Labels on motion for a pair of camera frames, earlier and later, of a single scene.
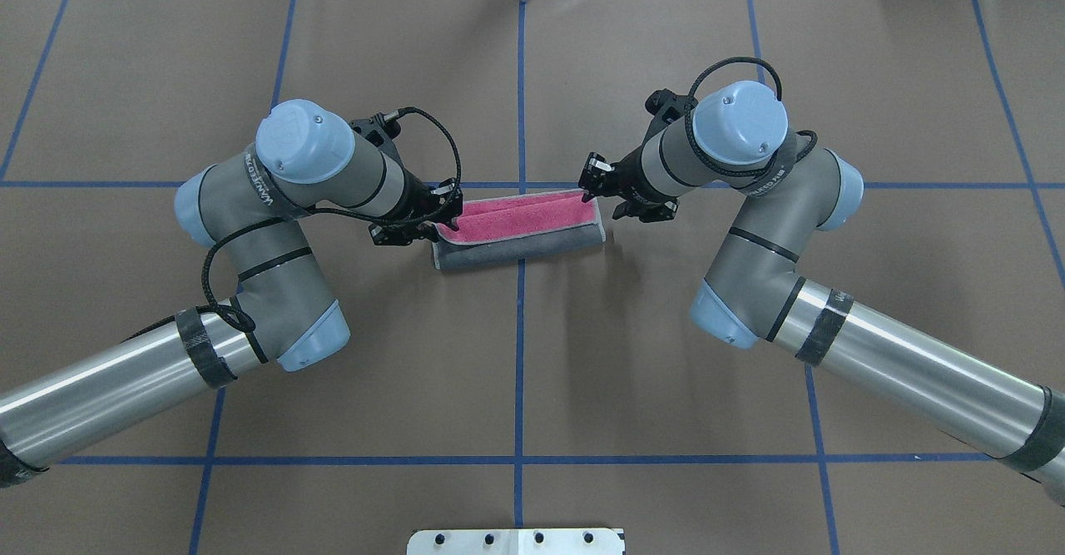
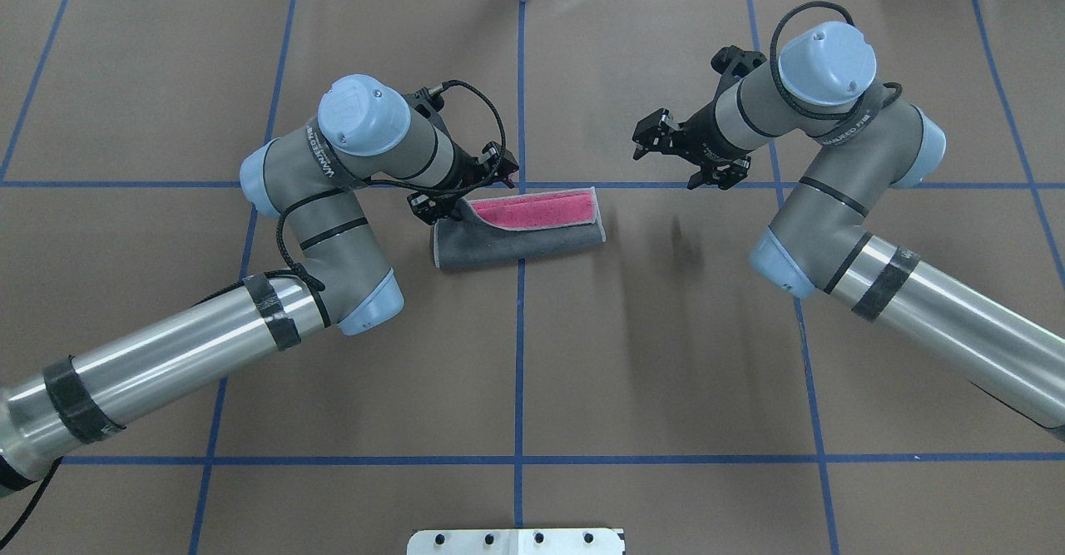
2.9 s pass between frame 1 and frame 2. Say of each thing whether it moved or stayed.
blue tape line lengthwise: stayed
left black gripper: moved
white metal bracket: stayed
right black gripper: moved
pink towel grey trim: stayed
